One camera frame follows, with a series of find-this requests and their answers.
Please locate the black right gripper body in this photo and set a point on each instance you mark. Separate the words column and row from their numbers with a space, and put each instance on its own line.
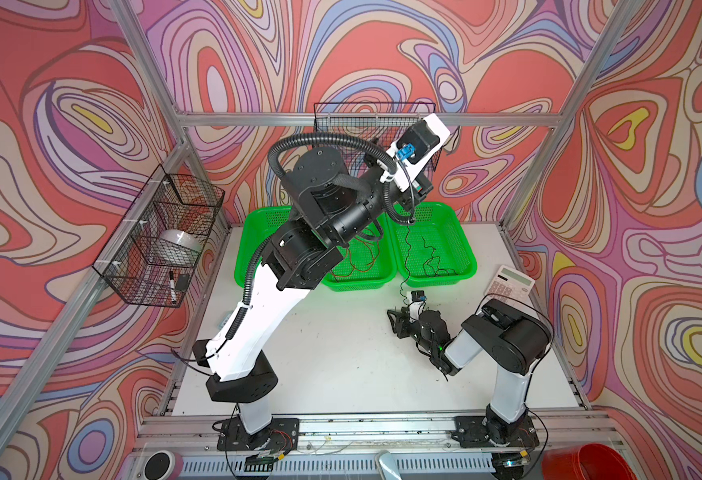
column 413, row 330

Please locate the red bucket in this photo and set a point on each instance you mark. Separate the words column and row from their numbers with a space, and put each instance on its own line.
column 588, row 461

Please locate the right green plastic basket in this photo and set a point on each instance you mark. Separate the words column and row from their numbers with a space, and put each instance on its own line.
column 434, row 251

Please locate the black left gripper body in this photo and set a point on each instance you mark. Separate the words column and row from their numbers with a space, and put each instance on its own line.
column 365, row 199

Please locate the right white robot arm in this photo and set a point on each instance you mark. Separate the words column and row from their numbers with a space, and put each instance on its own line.
column 513, row 339

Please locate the middle green plastic basket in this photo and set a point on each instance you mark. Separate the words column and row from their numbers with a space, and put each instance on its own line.
column 368, row 263

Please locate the green plastic basket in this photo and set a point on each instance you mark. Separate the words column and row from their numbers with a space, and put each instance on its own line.
column 434, row 251
column 368, row 263
column 258, row 226

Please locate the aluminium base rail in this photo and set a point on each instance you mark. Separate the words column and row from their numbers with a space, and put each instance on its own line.
column 422, row 445

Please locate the black wire basket wall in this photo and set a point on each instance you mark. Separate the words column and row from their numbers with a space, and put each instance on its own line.
column 168, row 227
column 379, row 122

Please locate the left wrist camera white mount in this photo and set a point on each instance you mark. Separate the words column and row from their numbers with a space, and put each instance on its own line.
column 414, row 149

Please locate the black wire basket back wall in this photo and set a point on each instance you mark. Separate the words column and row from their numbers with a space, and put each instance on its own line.
column 379, row 122

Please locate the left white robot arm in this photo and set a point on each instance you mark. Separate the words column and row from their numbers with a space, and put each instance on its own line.
column 285, row 268

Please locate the black wire basket left wall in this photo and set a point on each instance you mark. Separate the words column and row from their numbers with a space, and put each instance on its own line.
column 168, row 227

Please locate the left green plastic basket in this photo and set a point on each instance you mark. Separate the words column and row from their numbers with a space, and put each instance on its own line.
column 258, row 226

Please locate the grey round speaker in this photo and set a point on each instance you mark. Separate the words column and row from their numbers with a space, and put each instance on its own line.
column 161, row 465

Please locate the white pink calculator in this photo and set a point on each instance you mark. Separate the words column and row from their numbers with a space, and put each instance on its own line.
column 510, row 284

